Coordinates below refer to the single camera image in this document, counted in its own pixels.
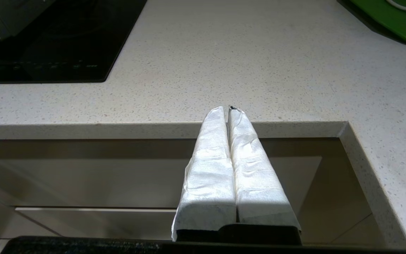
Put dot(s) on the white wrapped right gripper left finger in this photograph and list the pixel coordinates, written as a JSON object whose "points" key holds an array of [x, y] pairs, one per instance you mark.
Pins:
{"points": [[210, 183]]}

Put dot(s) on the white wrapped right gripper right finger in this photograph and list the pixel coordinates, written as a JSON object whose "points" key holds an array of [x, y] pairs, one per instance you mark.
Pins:
{"points": [[259, 190]]}

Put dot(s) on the silver microwave oven body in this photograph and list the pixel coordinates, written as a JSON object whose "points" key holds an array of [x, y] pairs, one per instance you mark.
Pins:
{"points": [[9, 12]]}

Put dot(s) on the black induction cooktop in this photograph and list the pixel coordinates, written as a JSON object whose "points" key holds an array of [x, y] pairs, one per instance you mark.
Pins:
{"points": [[83, 42]]}

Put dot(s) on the green plastic tray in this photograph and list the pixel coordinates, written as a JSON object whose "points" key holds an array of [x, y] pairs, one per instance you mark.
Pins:
{"points": [[393, 21]]}

